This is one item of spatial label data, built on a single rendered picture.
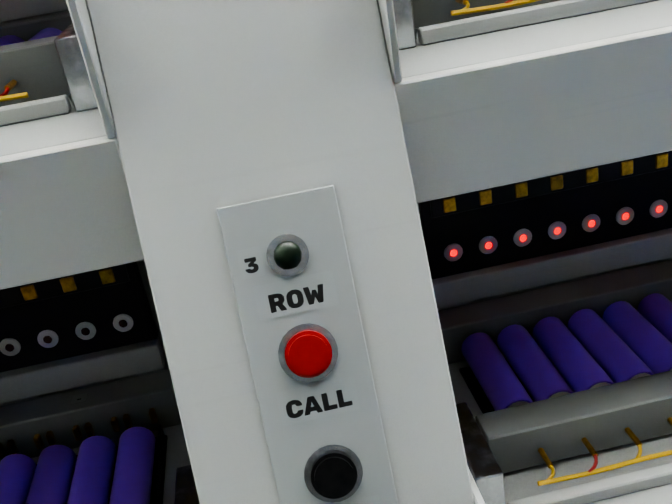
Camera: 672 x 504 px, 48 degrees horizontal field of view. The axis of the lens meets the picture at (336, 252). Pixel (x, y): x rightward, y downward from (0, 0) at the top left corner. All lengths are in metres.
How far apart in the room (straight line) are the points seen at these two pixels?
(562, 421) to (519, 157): 0.13
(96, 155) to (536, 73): 0.15
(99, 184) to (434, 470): 0.15
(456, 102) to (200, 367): 0.13
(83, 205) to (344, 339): 0.10
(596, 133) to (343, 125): 0.09
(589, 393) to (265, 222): 0.19
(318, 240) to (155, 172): 0.06
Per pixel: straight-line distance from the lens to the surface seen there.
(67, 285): 0.42
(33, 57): 0.34
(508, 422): 0.36
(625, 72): 0.29
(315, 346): 0.26
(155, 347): 0.43
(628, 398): 0.37
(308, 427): 0.27
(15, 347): 0.45
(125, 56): 0.26
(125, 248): 0.28
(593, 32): 0.30
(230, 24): 0.26
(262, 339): 0.26
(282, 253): 0.25
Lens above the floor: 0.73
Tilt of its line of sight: 5 degrees down
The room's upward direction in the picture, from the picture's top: 12 degrees counter-clockwise
